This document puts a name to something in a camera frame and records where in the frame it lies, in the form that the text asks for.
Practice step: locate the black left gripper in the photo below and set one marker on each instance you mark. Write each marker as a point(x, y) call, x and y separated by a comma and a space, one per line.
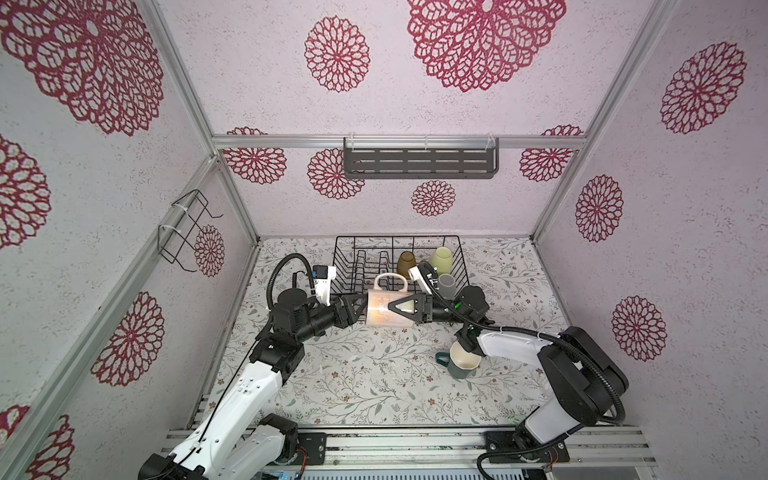
point(345, 314)

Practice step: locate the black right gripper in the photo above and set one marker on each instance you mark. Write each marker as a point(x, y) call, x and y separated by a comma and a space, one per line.
point(427, 312)

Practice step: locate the pink mug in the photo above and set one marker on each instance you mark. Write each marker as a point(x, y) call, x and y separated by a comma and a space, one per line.
point(387, 288)

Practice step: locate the grey cream cup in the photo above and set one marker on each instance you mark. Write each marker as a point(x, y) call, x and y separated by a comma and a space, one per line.
point(447, 286)

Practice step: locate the amber glass cup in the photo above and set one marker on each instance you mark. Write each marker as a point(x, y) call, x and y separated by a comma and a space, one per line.
point(405, 262)

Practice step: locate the light green cup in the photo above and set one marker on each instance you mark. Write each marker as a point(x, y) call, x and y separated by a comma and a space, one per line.
point(442, 260)

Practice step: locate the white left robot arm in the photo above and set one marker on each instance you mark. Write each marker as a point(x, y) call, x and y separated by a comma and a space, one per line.
point(216, 450)

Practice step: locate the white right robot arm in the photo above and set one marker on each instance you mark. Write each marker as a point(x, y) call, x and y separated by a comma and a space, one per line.
point(587, 385)

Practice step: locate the dark green mug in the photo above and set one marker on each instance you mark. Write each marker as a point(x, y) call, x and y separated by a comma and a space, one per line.
point(459, 362)

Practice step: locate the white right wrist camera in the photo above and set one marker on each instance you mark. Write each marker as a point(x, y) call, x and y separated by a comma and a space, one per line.
point(425, 276)

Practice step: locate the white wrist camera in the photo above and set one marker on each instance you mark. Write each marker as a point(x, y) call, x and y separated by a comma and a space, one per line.
point(323, 276)
point(425, 276)

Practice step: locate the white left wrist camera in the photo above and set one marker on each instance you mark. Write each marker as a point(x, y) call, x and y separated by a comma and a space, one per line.
point(323, 276)

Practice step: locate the black wire dish rack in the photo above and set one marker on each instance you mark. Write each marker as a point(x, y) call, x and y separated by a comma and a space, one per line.
point(359, 259)

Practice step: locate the dark grey wall shelf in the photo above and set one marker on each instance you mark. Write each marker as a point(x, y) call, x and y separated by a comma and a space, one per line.
point(425, 160)

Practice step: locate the black wire wall basket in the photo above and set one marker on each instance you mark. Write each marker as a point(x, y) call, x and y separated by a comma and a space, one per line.
point(192, 242)

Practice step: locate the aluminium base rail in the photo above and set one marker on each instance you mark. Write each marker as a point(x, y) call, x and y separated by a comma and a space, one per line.
point(459, 446)

